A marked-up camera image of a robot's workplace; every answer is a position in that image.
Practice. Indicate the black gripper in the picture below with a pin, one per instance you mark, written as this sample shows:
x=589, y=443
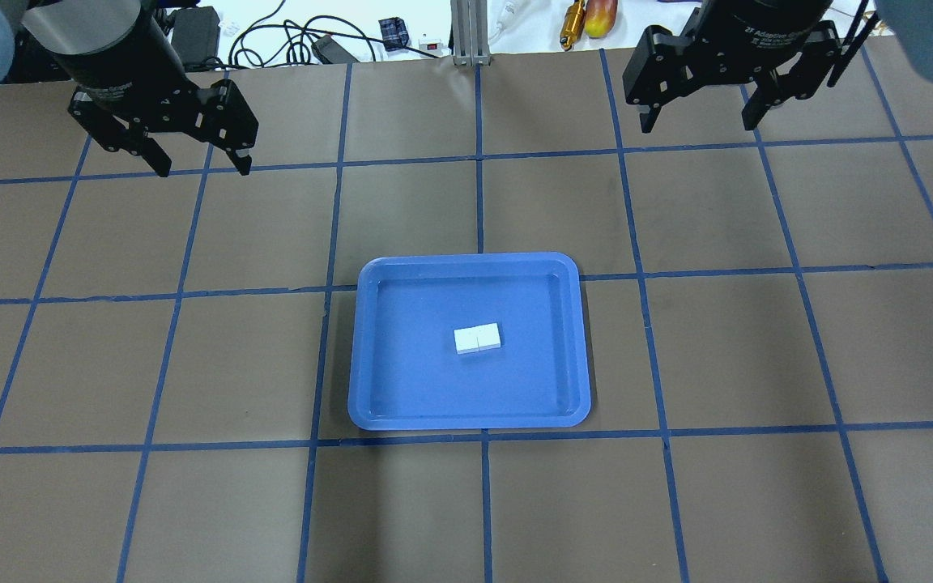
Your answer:
x=117, y=66

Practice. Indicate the white block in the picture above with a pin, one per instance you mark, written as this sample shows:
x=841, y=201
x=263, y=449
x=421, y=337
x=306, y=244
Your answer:
x=466, y=340
x=488, y=336

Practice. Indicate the blue plastic tray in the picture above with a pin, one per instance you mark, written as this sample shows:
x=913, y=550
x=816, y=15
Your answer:
x=405, y=373

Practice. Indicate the black laptop adapter brick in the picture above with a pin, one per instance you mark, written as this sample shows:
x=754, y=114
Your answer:
x=195, y=35

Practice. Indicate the red yellow mango toy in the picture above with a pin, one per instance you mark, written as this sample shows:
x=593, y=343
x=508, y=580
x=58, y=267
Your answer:
x=601, y=17

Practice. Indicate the small blue black device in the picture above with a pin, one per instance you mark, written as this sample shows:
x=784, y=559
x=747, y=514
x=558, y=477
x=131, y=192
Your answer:
x=394, y=34

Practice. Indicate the aluminium frame post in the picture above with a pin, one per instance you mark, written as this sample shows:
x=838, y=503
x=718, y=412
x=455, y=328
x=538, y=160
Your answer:
x=469, y=43

